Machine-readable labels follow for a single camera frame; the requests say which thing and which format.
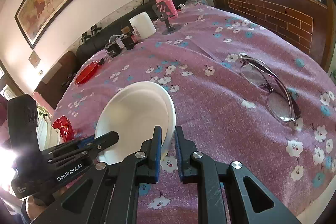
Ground small red glass plate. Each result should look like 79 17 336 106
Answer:
74 61 100 85

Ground purple framed eyeglasses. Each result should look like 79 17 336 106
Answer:
238 53 301 124

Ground wooden brick pattern cabinet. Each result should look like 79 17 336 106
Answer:
194 0 336 73

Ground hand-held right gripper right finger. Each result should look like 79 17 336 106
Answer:
174 126 302 224

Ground person's left hand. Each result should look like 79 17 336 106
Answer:
22 196 53 220

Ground white plastic container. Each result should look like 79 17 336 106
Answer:
129 11 157 40

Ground small framed picture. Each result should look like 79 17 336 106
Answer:
28 50 41 67

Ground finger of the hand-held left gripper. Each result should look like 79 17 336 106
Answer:
40 135 95 157
46 131 120 163

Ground black sofa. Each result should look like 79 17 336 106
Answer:
76 0 208 65

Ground pink plastic rack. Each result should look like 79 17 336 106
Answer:
32 92 54 116

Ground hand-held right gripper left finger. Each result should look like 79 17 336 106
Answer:
31 126 163 224

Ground black phone stand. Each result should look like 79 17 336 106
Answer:
153 1 182 35

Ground purple floral tablecloth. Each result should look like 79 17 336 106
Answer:
51 5 336 224

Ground pink water bottle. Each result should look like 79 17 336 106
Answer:
154 0 177 19

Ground white bowls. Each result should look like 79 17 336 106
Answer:
94 81 169 166

